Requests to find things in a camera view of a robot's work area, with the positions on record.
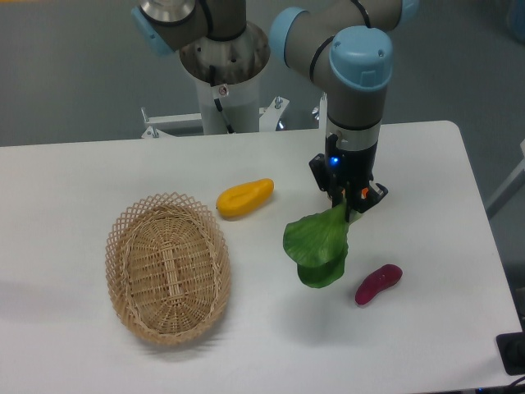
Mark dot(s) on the yellow papaya half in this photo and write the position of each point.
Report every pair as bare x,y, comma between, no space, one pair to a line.
244,198

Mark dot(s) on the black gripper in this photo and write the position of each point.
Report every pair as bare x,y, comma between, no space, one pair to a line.
345,174

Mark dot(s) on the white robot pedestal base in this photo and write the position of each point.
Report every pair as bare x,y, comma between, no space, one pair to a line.
226,75

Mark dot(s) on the green leafy vegetable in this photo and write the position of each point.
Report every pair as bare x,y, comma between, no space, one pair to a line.
318,244

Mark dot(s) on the purple sweet potato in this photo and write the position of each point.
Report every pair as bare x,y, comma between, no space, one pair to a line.
380,280

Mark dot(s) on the woven wicker basket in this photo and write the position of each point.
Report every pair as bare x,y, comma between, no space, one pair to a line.
167,269

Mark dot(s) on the white frame at right edge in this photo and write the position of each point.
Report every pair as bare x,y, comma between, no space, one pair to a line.
507,189

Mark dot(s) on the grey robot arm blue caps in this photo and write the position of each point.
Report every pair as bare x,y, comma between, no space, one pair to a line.
344,50

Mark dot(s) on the black device at table edge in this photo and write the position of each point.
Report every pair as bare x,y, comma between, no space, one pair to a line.
511,349

